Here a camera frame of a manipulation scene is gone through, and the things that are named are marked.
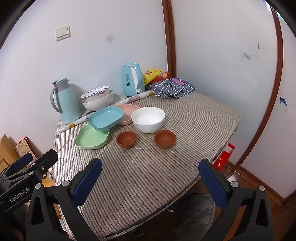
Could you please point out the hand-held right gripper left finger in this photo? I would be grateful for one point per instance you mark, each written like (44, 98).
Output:
(89, 183)

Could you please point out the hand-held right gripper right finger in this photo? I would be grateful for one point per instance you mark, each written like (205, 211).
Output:
(212, 183)

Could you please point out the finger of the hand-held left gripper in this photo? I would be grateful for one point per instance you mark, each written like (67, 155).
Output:
(23, 161)
(47, 160)

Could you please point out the green plastic plate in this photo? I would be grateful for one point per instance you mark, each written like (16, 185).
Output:
(90, 139)

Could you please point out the small brown clay bowl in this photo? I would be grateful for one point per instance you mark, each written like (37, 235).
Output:
(164, 140)
(126, 140)

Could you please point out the blue plastic plate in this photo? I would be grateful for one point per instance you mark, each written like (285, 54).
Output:
(105, 118)

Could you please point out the pink plastic plate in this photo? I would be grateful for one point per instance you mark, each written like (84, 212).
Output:
(127, 111)

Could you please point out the white ceramic bowl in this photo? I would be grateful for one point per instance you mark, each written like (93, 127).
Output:
(148, 120)

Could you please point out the framed picture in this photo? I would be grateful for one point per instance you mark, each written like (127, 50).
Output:
(25, 148)

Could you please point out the red paper bag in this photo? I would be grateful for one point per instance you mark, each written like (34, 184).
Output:
(223, 160)

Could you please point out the person's camouflage trouser leg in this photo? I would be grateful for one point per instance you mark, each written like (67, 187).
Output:
(189, 215)

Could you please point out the brown wooden baseboard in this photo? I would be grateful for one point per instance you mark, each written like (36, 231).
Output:
(259, 180)

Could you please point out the light blue thermos jug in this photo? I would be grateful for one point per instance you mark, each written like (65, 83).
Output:
(68, 104)

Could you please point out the grey striped tablecloth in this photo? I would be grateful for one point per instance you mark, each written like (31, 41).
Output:
(148, 176)

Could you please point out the large plain white bowl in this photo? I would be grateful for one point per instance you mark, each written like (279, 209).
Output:
(97, 105)

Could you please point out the painted white porcelain bowl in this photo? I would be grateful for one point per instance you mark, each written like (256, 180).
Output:
(96, 92)

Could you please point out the rolled patterned vinyl mat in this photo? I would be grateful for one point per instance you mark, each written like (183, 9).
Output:
(131, 99)

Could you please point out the grey checked cloth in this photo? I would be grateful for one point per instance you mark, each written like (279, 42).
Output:
(171, 89)

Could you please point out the blue sticker scrap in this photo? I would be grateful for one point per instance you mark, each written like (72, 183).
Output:
(283, 103)

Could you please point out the light blue electric kettle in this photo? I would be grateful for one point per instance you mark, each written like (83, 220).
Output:
(130, 81)

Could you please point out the red orange snack bag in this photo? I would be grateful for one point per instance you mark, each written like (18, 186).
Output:
(164, 74)

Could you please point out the yellow snack bag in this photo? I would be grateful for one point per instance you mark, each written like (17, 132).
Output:
(150, 74)

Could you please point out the cardboard boxes by wall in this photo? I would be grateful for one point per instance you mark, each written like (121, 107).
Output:
(5, 150)

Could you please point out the white wall light switch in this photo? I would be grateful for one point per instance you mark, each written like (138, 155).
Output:
(62, 33)

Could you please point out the brown wooden trim post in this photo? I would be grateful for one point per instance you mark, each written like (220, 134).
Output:
(169, 39)
(276, 69)

